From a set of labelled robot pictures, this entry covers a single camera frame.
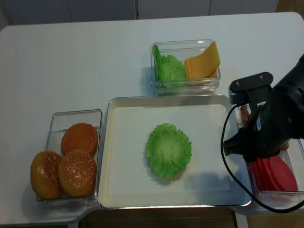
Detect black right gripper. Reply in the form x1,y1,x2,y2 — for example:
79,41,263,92
223,102,293,162

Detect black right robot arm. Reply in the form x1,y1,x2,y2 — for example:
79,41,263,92
221,57,304,162

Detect yellow cheese slices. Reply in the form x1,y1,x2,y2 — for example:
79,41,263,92
184,41,221,85

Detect green lettuce leaf on tray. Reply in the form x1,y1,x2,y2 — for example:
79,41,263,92
146,123,192,179

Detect clear lettuce cheese container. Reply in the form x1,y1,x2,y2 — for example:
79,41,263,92
151,39,221,96

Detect green lettuce in container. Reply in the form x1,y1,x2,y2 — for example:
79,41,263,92
152,45,186,88

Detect brown meat patties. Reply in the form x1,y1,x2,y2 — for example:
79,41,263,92
240,105,250,127

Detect red tomato slices stack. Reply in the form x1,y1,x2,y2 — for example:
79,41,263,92
250,156,298,191

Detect clear meat tomato container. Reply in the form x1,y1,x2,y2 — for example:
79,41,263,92
234,104,304,207

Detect silver metal tray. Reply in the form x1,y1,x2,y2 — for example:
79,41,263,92
98,95,251,209

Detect white paper tray liner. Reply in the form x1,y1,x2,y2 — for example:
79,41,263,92
108,104,230,195

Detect plain bottom bun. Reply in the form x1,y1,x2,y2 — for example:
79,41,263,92
61,123,98,157

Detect sesame bun right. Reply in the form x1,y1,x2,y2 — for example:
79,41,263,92
57,150,96,197

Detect sesame bun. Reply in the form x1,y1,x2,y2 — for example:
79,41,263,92
57,150,96,197
30,151,63,200

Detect clear bun container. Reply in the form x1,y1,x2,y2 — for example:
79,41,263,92
36,109,102,209

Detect sesame bun left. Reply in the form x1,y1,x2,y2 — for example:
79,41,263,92
30,151,63,200

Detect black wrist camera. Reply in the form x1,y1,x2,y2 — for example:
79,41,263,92
228,72,273,111

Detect black camera cable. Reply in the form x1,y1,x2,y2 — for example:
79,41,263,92
220,100,304,213

